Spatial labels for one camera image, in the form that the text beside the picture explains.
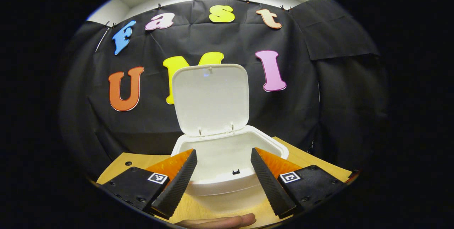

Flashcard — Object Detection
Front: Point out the wooden desktop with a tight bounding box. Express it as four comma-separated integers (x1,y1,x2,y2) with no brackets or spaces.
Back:
96,137,353,228

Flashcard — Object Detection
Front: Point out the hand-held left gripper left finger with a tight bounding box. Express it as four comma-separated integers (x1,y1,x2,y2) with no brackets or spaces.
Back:
98,148,198,219

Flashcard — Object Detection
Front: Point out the black backdrop cloth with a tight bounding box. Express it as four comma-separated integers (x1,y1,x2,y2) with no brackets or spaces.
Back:
59,0,389,176

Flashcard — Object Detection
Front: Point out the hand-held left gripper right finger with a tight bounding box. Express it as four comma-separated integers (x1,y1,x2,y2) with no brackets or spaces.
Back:
250,147,346,219

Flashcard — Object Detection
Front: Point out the white desktop garbage bin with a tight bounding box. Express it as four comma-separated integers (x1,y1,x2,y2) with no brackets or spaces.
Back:
171,64,289,201

